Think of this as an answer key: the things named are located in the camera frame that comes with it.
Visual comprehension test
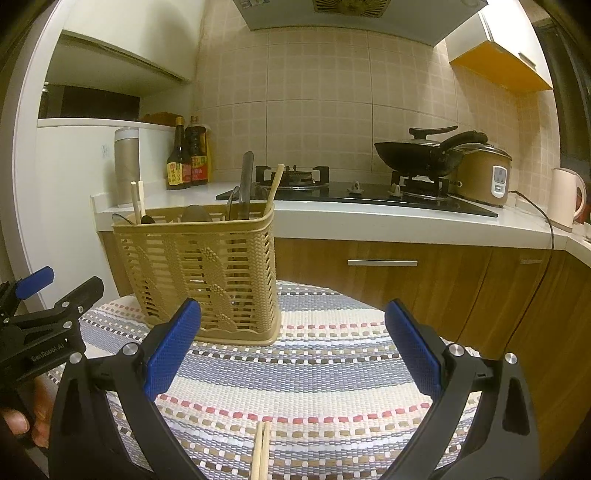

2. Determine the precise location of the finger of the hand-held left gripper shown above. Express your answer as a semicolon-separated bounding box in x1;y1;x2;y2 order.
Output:
0;267;55;320
9;276;105;330

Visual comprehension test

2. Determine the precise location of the silver thermos bottle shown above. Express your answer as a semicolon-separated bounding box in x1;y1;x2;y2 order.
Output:
114;128;140;208

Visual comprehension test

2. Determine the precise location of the black gas stove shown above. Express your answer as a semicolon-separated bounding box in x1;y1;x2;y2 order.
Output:
216;164;500;219

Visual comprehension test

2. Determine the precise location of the silver drawer handle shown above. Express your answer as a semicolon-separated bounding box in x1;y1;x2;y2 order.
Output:
347;259;419;268

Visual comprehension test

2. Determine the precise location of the white upper cabinet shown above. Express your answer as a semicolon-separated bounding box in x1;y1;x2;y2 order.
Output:
46;30;197;99

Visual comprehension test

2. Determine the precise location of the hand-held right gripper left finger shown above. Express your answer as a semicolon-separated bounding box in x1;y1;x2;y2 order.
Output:
48;298;208;480

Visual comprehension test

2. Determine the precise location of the yellow woven plastic basket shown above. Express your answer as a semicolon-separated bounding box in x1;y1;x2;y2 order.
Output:
112;200;280;346

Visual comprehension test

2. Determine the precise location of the large dark sauce bottle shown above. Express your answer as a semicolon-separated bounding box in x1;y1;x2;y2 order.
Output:
185;115;211;186

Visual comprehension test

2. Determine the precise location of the black power cable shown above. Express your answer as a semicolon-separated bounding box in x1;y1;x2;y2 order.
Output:
507;190;555;354

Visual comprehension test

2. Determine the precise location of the striped woven table mat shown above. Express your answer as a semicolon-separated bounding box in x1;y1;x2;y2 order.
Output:
46;279;490;480

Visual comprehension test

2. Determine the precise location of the white and yellow wall cabinet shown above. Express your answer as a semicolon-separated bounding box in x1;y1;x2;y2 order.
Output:
445;9;555;93

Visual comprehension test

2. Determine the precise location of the range hood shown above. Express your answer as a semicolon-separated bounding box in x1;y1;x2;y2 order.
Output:
233;0;490;47

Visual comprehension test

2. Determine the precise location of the dark handled utensil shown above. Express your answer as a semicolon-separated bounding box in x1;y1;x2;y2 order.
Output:
225;185;242;220

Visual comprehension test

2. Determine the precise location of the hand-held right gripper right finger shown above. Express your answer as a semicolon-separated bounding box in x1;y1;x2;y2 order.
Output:
383;299;541;480

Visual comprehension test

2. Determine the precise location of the white electric kettle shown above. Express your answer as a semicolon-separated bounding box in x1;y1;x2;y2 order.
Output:
551;167;588;231

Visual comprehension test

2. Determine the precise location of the beige rice cooker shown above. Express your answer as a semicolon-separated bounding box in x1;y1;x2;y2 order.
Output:
455;142;513;209

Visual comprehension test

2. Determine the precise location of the black wok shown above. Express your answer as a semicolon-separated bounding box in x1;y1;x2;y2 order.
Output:
374;130;488;179

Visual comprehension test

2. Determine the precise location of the brown box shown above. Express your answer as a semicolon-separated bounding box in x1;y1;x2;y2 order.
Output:
141;112;184;126

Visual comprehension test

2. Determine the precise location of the slim dark sauce bottle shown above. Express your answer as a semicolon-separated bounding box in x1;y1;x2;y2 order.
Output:
167;117;193;190

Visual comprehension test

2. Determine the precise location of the white refrigerator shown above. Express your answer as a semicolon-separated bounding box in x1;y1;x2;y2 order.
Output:
18;117;185;315

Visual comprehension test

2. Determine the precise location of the white kitchen countertop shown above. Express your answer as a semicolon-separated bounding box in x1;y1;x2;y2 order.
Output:
90;182;591;269

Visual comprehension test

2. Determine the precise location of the person's left hand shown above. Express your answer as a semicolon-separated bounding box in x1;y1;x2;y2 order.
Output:
0;376;58;449

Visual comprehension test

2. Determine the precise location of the black pan lid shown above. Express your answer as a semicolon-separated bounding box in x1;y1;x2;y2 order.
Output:
409;126;459;145

